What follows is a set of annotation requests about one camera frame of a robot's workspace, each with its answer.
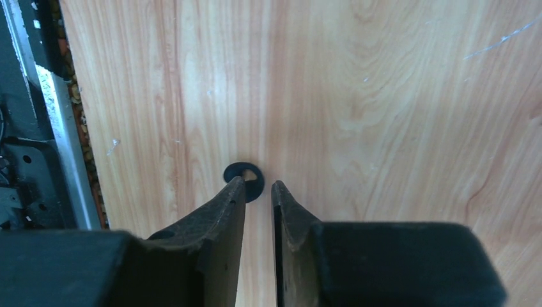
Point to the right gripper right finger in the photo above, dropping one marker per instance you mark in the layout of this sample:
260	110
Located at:
323	263

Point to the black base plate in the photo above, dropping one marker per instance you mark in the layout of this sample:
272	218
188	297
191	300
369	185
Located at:
44	179

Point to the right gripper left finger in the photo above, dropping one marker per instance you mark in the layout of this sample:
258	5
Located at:
192	262

